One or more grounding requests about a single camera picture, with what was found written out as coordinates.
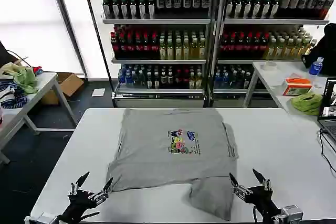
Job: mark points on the green crumpled garment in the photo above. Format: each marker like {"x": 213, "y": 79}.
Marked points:
{"x": 25, "y": 79}

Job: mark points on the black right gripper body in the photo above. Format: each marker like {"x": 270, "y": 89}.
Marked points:
{"x": 262, "y": 200}

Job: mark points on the orange white carton box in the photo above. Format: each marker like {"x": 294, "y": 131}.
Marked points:
{"x": 298, "y": 86}

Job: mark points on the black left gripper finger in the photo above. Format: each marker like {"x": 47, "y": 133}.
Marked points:
{"x": 101, "y": 195}
{"x": 74, "y": 186}

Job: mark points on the narrow bottle shelf rack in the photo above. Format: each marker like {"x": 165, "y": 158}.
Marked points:
{"x": 157, "y": 51}

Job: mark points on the wide bottle shelf rack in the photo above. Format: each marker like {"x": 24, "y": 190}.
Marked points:
{"x": 262, "y": 51}

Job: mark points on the white tape roll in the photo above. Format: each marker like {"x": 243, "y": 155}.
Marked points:
{"x": 269, "y": 65}

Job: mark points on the red blue small cloth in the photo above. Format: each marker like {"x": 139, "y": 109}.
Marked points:
{"x": 38, "y": 70}

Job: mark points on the white side table with clothes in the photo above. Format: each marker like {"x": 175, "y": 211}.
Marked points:
{"x": 39, "y": 95}

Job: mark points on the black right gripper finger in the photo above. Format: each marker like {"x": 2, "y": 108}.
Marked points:
{"x": 265, "y": 183}
{"x": 240, "y": 191}

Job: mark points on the black bag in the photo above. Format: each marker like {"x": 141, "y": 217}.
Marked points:
{"x": 326, "y": 48}

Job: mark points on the blue capped water bottle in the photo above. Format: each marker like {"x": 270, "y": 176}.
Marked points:
{"x": 315, "y": 67}

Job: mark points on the bright green cloth bundle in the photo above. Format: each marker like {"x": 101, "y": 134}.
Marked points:
{"x": 307, "y": 104}

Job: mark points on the white paper sheet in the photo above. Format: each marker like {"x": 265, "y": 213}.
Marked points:
{"x": 98, "y": 92}

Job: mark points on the thin black slanted pole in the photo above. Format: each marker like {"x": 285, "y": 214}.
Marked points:
{"x": 97, "y": 40}

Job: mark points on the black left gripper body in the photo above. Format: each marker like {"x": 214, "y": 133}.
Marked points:
{"x": 76, "y": 205}

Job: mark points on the grey window frame post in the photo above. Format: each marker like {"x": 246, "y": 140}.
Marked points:
{"x": 67, "y": 24}

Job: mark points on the brown cardboard box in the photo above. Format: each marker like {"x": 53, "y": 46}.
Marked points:
{"x": 68, "y": 85}

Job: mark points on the grey printed t-shirt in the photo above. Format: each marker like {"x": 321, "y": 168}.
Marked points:
{"x": 162, "y": 161}

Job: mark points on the blue white striped garment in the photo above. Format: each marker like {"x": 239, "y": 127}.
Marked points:
{"x": 13, "y": 98}

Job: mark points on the white side table with laptop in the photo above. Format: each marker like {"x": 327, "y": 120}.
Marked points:
{"x": 275, "y": 82}

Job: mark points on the grey open laptop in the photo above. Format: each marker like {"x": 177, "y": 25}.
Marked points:
{"x": 329, "y": 119}

